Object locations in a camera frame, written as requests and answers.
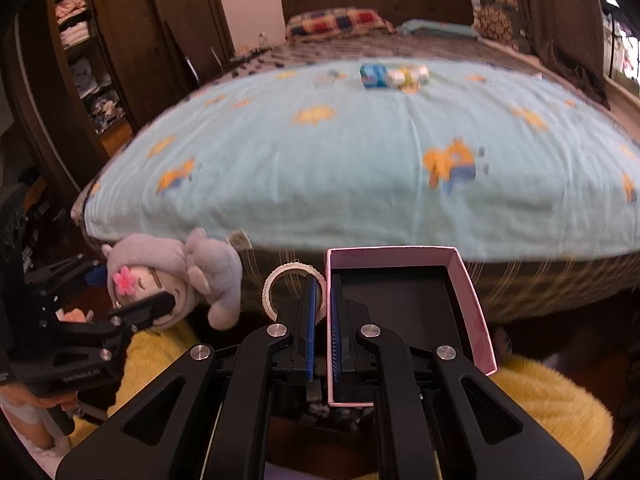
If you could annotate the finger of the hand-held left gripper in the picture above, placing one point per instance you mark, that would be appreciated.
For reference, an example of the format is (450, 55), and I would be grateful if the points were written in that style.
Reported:
(145, 310)
(70, 272)

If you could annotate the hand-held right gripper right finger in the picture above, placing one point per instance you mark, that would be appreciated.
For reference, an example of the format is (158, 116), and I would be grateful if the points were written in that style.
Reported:
(335, 345)

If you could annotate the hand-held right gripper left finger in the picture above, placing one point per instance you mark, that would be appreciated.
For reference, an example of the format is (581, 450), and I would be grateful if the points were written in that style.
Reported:
(311, 325)

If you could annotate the white tape roll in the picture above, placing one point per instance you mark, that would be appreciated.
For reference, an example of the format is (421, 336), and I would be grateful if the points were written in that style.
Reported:
(270, 285)

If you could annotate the grey plush doll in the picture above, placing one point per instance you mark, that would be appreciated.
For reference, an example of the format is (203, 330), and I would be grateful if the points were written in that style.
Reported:
(210, 270)

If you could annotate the pink box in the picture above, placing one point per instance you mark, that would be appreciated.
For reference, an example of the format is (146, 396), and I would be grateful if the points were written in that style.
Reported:
(465, 300)

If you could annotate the mixed pile of clothes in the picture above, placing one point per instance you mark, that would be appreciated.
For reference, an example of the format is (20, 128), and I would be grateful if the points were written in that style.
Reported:
(106, 112)

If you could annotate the light blue printed sheet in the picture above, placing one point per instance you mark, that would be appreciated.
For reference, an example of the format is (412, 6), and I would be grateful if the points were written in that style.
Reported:
(350, 160)

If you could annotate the blue folded clothes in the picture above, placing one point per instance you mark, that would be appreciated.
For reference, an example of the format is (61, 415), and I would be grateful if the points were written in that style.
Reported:
(90, 77)

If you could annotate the plaid mattress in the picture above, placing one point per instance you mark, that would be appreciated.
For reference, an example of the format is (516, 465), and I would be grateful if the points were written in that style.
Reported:
(525, 285)

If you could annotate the yellow fluffy mat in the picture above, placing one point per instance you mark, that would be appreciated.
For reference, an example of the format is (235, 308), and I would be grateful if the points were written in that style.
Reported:
(540, 400)

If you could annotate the striped folded clothes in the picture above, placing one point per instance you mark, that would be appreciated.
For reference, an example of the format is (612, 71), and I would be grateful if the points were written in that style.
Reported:
(77, 35)

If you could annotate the dark wooden wardrobe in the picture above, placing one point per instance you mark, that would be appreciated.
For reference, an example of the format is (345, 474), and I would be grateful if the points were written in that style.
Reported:
(140, 35)

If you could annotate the blue packet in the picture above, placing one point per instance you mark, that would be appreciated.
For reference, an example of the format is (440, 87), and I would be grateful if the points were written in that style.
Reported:
(374, 75)

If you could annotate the small white bottle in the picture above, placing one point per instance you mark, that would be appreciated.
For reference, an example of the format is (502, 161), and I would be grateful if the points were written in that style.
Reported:
(400, 76)
(419, 74)

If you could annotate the pink folded clothes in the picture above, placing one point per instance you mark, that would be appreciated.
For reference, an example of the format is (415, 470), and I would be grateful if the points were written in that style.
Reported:
(71, 7)

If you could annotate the black striped grey blanket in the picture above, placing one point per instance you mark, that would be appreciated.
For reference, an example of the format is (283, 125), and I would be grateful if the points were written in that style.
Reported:
(350, 46)

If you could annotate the plaid pillow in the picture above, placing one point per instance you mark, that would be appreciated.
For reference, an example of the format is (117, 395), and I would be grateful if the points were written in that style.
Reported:
(340, 22)

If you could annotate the blue pillow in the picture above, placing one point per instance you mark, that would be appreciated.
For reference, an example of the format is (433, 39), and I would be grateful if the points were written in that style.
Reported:
(435, 27)

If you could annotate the brown curtain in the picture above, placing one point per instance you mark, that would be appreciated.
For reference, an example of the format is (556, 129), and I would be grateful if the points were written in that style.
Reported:
(555, 20)

